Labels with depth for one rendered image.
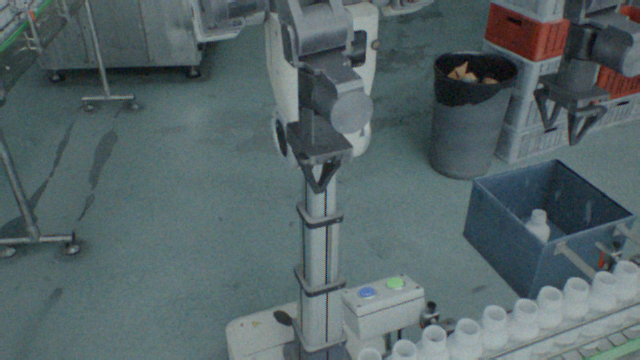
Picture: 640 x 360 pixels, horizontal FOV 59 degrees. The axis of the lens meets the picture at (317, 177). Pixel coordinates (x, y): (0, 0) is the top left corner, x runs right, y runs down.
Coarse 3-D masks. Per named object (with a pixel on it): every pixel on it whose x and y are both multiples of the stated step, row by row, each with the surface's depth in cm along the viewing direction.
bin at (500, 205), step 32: (544, 160) 173; (480, 192) 164; (512, 192) 176; (544, 192) 182; (576, 192) 170; (480, 224) 167; (512, 224) 153; (576, 224) 173; (608, 224) 149; (512, 256) 156; (544, 256) 145; (576, 256) 141; (512, 288) 159
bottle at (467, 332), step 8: (464, 320) 95; (472, 320) 95; (456, 328) 94; (464, 328) 96; (472, 328) 95; (448, 336) 98; (456, 336) 94; (464, 336) 92; (472, 336) 92; (448, 344) 96; (456, 344) 95; (464, 344) 93; (472, 344) 93; (480, 344) 96; (456, 352) 94; (464, 352) 94; (472, 352) 94; (480, 352) 95
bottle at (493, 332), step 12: (492, 312) 98; (504, 312) 96; (480, 324) 98; (492, 324) 95; (504, 324) 96; (480, 336) 97; (492, 336) 96; (504, 336) 97; (492, 348) 96; (504, 348) 98
